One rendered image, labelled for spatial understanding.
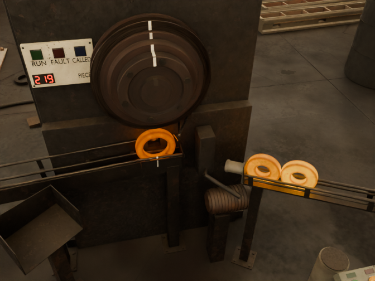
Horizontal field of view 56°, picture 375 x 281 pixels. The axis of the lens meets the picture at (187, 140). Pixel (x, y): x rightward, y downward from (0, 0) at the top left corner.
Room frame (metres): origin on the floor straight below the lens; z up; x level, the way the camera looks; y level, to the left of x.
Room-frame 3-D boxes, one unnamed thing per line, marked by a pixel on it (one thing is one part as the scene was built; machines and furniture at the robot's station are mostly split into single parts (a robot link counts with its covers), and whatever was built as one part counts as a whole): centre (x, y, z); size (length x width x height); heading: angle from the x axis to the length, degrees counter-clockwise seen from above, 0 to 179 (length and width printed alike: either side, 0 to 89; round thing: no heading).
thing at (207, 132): (1.31, -0.08, 0.68); 0.11 x 0.08 x 0.24; 13
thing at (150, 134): (1.25, 0.15, 0.75); 0.18 x 0.03 x 0.18; 104
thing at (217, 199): (1.19, -0.21, 0.27); 0.22 x 0.13 x 0.53; 103
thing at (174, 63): (1.15, 0.12, 1.12); 0.28 x 0.06 x 0.28; 103
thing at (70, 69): (1.27, 0.50, 1.15); 0.26 x 0.02 x 0.18; 103
